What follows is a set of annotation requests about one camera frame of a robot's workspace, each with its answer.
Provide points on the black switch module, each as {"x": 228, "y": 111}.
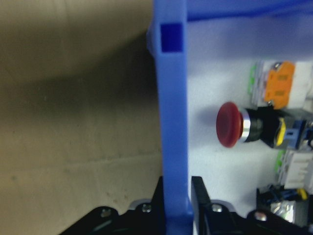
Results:
{"x": 281, "y": 198}

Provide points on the blue plastic button bin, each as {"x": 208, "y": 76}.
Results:
{"x": 173, "y": 122}

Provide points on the red mushroom push button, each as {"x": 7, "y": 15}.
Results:
{"x": 228, "y": 124}

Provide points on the white green contact block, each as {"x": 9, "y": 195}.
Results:
{"x": 297, "y": 169}

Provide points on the orange white contact block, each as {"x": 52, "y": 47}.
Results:
{"x": 280, "y": 83}

